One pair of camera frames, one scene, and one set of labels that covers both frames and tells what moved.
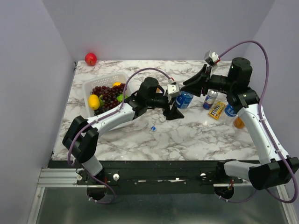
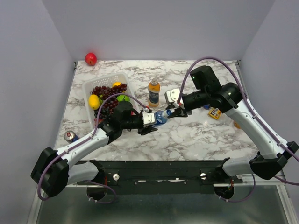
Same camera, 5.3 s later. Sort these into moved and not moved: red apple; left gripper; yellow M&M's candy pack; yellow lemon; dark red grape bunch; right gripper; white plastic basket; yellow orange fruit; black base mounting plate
Moved: left gripper; right gripper
Not moved: yellow orange fruit; black base mounting plate; yellow M&M's candy pack; dark red grape bunch; white plastic basket; yellow lemon; red apple
